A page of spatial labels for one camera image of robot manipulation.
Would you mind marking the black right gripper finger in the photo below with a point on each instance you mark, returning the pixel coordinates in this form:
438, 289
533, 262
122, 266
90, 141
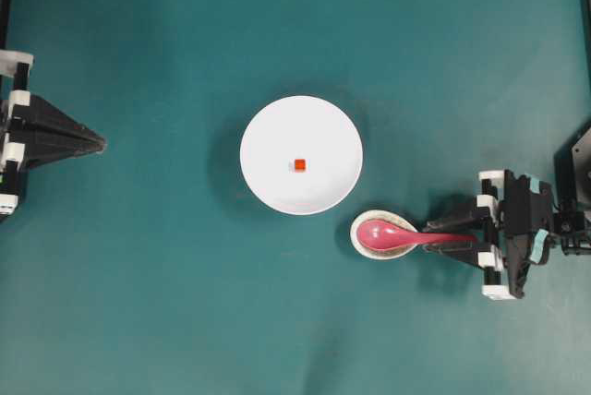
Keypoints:
463, 216
464, 252

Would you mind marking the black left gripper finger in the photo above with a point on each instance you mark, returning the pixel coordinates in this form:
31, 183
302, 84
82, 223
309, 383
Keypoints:
36, 154
35, 111

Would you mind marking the small red block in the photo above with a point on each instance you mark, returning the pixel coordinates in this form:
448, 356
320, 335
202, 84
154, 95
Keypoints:
300, 165

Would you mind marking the small beige spoon dish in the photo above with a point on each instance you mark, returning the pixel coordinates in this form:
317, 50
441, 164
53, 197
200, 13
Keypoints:
387, 216

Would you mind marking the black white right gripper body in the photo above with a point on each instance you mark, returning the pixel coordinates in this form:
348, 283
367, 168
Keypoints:
522, 209

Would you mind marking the red plastic spoon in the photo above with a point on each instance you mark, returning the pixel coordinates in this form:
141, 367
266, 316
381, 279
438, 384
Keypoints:
379, 235

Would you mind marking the white round bowl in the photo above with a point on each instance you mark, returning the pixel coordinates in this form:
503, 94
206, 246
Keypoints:
301, 127

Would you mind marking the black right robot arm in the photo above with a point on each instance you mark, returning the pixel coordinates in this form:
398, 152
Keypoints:
571, 201

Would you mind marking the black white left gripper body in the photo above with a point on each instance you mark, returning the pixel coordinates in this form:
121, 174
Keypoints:
15, 65

